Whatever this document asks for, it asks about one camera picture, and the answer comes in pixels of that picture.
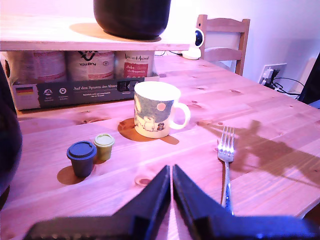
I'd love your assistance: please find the can with black logo label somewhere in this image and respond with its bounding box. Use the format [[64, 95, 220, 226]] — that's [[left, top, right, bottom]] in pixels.
[[66, 50, 116, 81]]

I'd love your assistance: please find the silver metal fork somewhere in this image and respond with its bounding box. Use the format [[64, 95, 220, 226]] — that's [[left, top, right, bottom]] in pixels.
[[217, 126, 236, 216]]

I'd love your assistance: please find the dark rice cooker pot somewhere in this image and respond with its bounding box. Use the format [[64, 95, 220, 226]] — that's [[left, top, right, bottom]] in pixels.
[[93, 0, 172, 41]]

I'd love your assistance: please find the white wall socket with plugs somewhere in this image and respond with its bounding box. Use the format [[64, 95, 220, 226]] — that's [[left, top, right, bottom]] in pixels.
[[258, 63, 288, 87]]

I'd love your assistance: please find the black Philips rice cooker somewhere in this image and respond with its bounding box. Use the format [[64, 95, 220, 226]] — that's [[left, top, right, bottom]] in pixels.
[[0, 59, 24, 209]]

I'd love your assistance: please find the white round security camera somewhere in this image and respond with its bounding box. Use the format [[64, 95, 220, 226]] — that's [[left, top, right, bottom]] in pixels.
[[181, 29, 205, 60]]

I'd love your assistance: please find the small green lidded cup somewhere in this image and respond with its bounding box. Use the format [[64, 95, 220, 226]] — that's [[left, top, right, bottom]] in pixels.
[[93, 133, 116, 162]]

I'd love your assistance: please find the small dark blue lidded cup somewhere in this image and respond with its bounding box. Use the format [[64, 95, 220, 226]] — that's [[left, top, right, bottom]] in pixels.
[[66, 140, 98, 179]]

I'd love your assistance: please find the wooden chair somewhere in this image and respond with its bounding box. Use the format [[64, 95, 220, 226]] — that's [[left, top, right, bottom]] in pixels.
[[196, 14, 251, 77]]

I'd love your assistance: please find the cardboard tray with dark print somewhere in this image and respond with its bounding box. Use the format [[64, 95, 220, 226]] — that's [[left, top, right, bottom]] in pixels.
[[7, 73, 161, 111]]

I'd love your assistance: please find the white mug with cartoon print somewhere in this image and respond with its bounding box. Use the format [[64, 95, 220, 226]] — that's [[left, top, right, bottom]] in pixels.
[[133, 81, 192, 139]]

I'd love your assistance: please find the wooden shelf board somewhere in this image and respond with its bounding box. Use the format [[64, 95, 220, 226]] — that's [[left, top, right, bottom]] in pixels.
[[0, 14, 191, 52]]

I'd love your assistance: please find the can with pink label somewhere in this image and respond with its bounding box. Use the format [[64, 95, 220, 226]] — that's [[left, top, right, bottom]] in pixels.
[[4, 51, 67, 82]]

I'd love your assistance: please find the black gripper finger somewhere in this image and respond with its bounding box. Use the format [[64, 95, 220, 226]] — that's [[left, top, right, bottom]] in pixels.
[[112, 164, 172, 237], [172, 164, 236, 239]]

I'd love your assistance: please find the can with red label patch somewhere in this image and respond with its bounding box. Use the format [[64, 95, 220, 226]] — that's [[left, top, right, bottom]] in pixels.
[[115, 50, 156, 79]]

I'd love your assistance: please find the black power cable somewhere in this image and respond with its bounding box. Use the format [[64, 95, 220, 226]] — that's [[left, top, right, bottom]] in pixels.
[[271, 76, 306, 96]]

